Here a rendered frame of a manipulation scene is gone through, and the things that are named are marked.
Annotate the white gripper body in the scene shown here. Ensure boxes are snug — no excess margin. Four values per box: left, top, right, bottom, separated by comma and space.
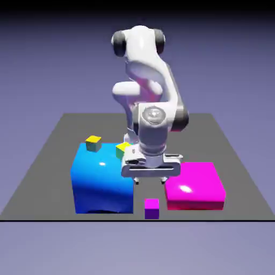
120, 154, 184, 178

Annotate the large blue box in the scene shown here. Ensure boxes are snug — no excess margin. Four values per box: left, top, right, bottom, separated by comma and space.
70, 142, 134, 215

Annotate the large magenta box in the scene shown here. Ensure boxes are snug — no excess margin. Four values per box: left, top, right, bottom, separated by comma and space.
164, 162, 227, 211

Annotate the small magenta cube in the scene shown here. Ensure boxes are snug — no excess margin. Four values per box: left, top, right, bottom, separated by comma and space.
144, 198, 160, 220

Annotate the small yellow cube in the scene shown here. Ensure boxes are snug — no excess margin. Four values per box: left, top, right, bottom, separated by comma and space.
115, 141, 132, 160
85, 135, 102, 153

